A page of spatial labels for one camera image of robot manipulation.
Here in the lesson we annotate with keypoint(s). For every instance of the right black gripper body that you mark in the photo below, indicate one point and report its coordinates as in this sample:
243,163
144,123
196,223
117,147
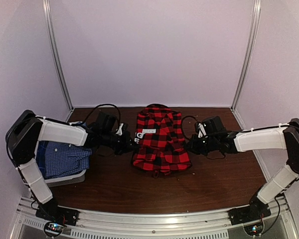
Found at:
203,147

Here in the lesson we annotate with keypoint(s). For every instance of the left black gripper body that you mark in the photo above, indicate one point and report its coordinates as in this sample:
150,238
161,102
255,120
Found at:
120,145

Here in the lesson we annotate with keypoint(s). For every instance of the red black plaid shirt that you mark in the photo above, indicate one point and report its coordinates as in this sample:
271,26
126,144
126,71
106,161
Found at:
160,140

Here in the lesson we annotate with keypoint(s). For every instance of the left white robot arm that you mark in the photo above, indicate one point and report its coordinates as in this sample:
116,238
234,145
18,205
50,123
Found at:
29,129

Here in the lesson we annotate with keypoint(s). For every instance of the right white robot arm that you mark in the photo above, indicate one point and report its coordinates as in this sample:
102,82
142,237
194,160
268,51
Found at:
211,135

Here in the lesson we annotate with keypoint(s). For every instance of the white plastic laundry basket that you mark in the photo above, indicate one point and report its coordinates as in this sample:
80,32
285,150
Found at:
64,180

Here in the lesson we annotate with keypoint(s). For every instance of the blue checkered shirt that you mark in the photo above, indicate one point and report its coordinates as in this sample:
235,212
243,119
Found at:
57,160

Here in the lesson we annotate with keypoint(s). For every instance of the right circuit board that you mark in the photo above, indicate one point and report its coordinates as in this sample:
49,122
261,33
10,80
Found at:
254,230

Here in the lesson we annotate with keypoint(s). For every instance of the circuit board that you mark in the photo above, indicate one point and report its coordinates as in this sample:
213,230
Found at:
53,229
254,230

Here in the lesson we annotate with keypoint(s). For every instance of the left circuit board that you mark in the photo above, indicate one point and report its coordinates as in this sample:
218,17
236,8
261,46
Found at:
53,229

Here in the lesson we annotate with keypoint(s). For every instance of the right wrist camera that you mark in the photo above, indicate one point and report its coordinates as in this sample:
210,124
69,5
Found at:
213,125

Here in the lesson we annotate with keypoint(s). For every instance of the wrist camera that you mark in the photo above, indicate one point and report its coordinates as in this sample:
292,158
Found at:
104,122
213,125

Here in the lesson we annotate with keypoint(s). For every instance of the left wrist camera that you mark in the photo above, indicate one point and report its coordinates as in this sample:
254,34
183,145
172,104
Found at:
104,122

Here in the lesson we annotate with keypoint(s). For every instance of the front aluminium frame rail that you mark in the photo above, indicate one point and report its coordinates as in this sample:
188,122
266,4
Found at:
214,224

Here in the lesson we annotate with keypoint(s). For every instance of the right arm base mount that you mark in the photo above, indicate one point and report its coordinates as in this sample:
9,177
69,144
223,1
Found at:
252,212

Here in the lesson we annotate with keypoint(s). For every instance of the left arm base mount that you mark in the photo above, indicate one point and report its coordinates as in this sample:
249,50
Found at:
51,211

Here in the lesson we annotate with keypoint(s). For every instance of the right aluminium corner post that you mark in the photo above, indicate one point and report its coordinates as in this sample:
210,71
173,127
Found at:
255,20

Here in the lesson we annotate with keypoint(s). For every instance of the aluminium corner post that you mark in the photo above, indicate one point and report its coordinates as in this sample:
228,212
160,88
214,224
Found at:
55,53
255,20

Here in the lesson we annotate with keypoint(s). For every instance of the left aluminium corner post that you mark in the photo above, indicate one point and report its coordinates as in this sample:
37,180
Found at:
55,53

